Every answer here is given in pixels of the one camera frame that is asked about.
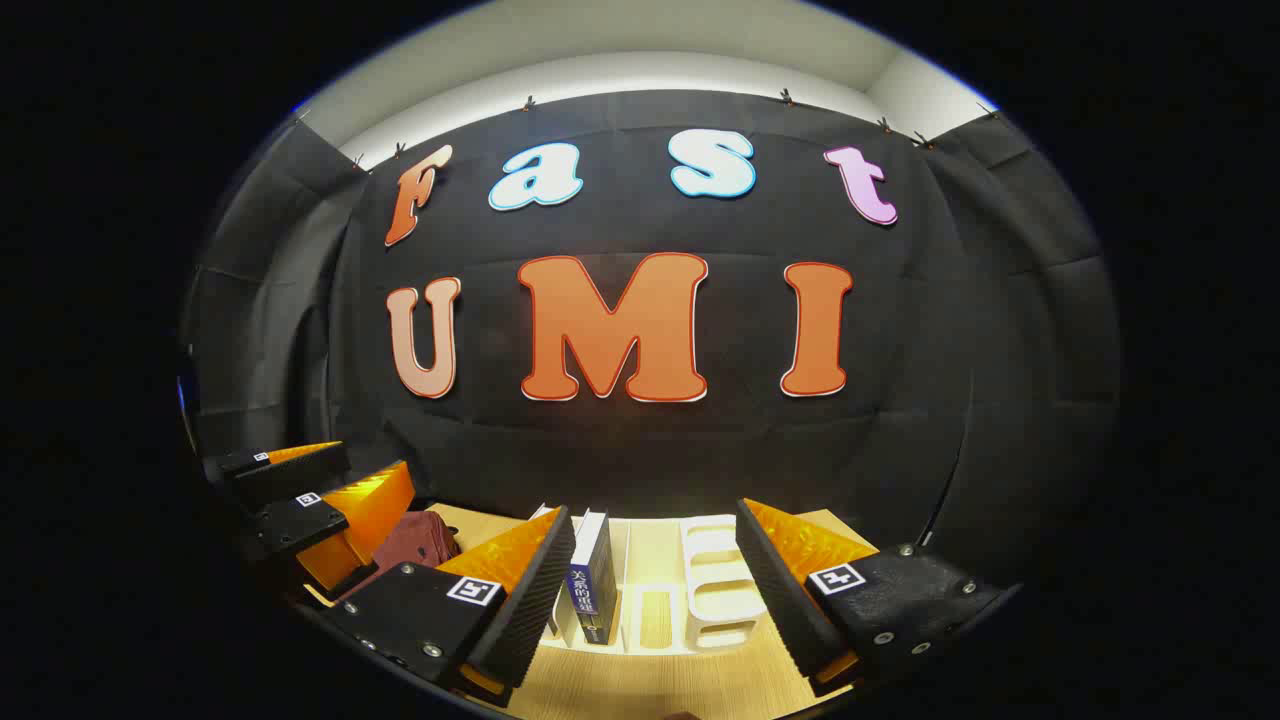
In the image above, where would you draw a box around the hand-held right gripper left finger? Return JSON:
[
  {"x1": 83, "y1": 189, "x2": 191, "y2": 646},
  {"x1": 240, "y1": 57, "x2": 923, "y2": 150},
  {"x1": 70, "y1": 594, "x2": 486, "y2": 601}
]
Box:
[{"x1": 325, "y1": 505, "x2": 578, "y2": 709}]

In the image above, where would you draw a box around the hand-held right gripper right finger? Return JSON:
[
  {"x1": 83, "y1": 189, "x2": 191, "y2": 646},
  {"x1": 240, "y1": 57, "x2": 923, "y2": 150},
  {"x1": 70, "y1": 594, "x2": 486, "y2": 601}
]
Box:
[{"x1": 736, "y1": 497, "x2": 1006, "y2": 699}]

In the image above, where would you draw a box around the white bookshelf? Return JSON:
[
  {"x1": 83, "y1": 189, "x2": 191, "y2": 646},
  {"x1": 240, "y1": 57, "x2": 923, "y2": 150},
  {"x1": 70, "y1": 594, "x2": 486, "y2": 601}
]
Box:
[{"x1": 535, "y1": 512, "x2": 773, "y2": 656}]

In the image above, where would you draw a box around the blue book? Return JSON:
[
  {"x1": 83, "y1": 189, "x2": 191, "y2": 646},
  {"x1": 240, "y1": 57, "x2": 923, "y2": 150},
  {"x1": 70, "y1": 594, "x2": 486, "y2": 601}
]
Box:
[{"x1": 565, "y1": 510, "x2": 619, "y2": 646}]

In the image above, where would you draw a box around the maroon schoolbag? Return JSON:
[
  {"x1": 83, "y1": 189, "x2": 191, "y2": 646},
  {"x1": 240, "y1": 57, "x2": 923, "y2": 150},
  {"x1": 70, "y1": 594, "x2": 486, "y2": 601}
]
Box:
[{"x1": 340, "y1": 510, "x2": 463, "y2": 601}]

